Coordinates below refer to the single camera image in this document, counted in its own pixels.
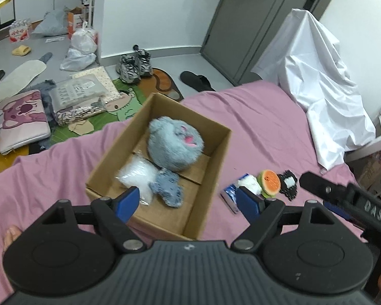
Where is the yellow slipper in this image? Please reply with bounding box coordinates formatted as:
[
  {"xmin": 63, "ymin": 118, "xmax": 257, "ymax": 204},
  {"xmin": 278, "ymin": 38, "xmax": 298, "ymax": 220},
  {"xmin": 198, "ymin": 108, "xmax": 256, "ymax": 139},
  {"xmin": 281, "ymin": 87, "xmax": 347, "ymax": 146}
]
[{"xmin": 11, "ymin": 45, "xmax": 31, "ymax": 56}]

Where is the red white drink carton pack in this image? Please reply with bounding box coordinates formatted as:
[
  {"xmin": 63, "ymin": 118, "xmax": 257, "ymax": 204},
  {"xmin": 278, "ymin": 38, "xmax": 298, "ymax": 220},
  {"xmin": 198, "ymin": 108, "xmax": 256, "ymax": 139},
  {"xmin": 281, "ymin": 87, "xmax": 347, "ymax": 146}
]
[{"xmin": 9, "ymin": 19, "xmax": 31, "ymax": 43}]

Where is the white draped cloth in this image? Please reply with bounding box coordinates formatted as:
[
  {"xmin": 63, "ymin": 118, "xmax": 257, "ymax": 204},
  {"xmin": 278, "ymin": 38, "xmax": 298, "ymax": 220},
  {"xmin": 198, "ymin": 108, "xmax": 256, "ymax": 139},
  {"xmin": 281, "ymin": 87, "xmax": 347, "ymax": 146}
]
[{"xmin": 251, "ymin": 9, "xmax": 376, "ymax": 170}]

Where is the black white fabric patch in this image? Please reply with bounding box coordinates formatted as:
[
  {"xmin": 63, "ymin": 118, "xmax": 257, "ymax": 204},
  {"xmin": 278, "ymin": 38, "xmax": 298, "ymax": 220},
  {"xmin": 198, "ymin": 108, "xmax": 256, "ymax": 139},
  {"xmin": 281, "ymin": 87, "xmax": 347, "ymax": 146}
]
[{"xmin": 278, "ymin": 170, "xmax": 298, "ymax": 201}]

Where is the blue tissue pack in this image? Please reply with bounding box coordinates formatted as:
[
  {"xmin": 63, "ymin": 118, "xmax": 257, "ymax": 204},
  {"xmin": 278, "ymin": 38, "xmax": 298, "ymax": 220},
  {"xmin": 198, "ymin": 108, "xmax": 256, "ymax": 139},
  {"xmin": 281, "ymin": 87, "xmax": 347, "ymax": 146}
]
[{"xmin": 220, "ymin": 174, "xmax": 249, "ymax": 214}]

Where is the pink cartoon laptop sleeve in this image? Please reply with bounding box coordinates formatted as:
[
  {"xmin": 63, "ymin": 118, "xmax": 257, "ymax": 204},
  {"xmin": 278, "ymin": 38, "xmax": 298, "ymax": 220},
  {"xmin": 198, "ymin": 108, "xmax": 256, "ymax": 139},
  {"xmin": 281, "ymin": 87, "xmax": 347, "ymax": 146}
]
[{"xmin": 0, "ymin": 89, "xmax": 51, "ymax": 155}]

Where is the grey fluffy plush toy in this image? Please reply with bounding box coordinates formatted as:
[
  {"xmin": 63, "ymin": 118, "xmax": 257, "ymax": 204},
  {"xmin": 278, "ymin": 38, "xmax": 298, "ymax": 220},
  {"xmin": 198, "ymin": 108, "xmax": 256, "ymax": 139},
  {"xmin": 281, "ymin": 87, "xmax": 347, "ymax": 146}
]
[{"xmin": 147, "ymin": 116, "xmax": 204, "ymax": 172}]

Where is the zebra pattern sneaker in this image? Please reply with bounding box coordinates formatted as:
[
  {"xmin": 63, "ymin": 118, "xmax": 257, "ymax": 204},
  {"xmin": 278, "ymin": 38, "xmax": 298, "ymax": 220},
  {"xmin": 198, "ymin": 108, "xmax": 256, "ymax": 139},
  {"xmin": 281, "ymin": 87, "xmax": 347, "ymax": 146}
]
[
  {"xmin": 116, "ymin": 54, "xmax": 141, "ymax": 85},
  {"xmin": 133, "ymin": 45, "xmax": 153, "ymax": 78}
]

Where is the zebra pattern sneaker left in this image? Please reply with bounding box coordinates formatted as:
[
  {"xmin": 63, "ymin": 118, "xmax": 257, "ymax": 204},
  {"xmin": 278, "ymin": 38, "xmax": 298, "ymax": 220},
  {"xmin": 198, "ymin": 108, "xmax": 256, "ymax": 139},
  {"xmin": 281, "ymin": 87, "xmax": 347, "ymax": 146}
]
[{"xmin": 116, "ymin": 54, "xmax": 141, "ymax": 85}]

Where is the zebra pattern sneaker right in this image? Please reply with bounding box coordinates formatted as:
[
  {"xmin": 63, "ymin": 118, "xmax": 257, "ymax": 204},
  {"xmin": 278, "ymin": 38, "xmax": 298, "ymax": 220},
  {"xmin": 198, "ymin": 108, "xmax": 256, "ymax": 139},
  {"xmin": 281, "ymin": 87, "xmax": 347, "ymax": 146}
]
[{"xmin": 133, "ymin": 45, "xmax": 153, "ymax": 78}]

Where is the clear bag of stuffing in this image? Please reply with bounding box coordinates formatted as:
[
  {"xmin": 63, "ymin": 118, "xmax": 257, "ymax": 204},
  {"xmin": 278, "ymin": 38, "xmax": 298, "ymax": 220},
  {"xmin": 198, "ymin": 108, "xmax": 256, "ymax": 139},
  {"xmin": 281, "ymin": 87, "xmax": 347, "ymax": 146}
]
[{"xmin": 116, "ymin": 154, "xmax": 158, "ymax": 205}]

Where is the black slipper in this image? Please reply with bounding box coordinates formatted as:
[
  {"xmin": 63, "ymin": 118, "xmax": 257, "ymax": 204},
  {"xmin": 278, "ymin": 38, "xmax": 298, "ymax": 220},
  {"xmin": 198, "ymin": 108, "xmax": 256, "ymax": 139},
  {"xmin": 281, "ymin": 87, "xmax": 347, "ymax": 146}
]
[{"xmin": 180, "ymin": 71, "xmax": 215, "ymax": 92}]

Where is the grey knitted small toy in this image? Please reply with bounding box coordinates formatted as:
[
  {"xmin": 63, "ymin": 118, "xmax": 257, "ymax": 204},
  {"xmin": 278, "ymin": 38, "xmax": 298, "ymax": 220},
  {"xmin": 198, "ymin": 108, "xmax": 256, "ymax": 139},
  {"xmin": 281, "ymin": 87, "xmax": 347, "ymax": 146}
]
[{"xmin": 149, "ymin": 168, "xmax": 184, "ymax": 208}]

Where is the white shelf with clutter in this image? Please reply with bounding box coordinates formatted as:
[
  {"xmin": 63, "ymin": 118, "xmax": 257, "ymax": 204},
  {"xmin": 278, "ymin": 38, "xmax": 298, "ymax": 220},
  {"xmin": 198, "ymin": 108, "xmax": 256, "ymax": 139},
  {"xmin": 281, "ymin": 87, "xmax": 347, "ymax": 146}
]
[{"xmin": 345, "ymin": 114, "xmax": 381, "ymax": 200}]

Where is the grey door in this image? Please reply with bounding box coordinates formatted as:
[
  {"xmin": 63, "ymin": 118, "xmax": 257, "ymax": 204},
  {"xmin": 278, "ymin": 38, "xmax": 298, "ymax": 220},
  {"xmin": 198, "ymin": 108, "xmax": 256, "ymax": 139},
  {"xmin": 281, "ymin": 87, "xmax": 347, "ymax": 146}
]
[{"xmin": 201, "ymin": 0, "xmax": 331, "ymax": 85}]

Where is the green cartoon floor mat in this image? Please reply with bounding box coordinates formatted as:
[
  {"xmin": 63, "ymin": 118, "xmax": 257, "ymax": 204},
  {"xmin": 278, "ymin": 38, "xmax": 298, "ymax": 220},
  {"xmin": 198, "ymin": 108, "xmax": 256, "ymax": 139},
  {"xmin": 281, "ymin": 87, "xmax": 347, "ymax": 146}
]
[{"xmin": 0, "ymin": 67, "xmax": 185, "ymax": 176}]

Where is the white plastic bag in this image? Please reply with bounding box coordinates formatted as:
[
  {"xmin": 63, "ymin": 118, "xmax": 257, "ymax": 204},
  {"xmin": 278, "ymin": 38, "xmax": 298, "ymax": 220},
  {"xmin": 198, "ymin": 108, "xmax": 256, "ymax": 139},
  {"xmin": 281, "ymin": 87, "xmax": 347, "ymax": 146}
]
[{"xmin": 60, "ymin": 22, "xmax": 98, "ymax": 72}]

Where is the pink bed sheet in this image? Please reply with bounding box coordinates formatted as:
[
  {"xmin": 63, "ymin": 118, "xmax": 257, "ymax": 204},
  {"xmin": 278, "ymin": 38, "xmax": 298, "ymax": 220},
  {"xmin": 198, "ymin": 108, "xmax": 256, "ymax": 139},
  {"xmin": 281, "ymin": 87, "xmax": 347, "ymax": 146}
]
[{"xmin": 0, "ymin": 79, "xmax": 372, "ymax": 296}]

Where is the hamburger plush toy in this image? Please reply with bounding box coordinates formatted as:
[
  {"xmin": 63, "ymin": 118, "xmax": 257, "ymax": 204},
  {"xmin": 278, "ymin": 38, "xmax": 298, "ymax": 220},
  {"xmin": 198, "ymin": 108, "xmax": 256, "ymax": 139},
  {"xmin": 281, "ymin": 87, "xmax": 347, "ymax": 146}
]
[{"xmin": 257, "ymin": 169, "xmax": 281, "ymax": 197}]

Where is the brown cardboard box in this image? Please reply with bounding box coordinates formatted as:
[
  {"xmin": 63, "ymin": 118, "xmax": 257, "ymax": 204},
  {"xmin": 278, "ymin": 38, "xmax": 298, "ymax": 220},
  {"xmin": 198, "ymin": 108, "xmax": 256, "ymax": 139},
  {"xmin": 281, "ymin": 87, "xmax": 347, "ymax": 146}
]
[{"xmin": 84, "ymin": 92, "xmax": 233, "ymax": 241}]

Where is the packaged bedding in plastic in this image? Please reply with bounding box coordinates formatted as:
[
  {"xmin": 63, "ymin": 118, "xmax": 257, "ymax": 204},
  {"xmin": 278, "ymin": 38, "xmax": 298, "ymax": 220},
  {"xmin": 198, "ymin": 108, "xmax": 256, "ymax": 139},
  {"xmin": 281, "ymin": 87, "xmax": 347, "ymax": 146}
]
[{"xmin": 49, "ymin": 67, "xmax": 120, "ymax": 126}]

